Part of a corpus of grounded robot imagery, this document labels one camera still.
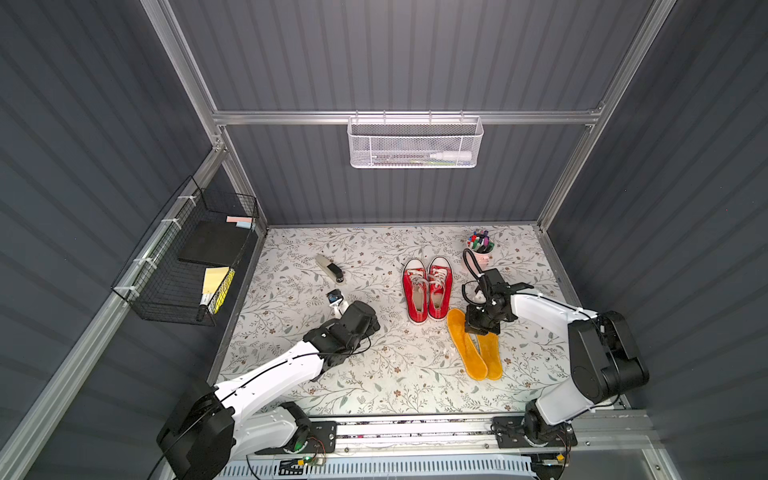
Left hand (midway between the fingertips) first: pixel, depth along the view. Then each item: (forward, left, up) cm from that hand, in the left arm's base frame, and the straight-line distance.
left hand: (365, 319), depth 83 cm
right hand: (+1, -31, -8) cm, 32 cm away
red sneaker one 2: (+13, -23, -5) cm, 27 cm away
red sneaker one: (+12, -15, -4) cm, 20 cm away
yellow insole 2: (-9, -30, -8) cm, 33 cm away
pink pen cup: (+23, -39, -1) cm, 45 cm away
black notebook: (+15, +41, +16) cm, 46 cm away
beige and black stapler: (+21, +12, -6) cm, 25 cm away
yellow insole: (-6, -36, -9) cm, 38 cm away
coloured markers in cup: (+27, -38, +2) cm, 46 cm away
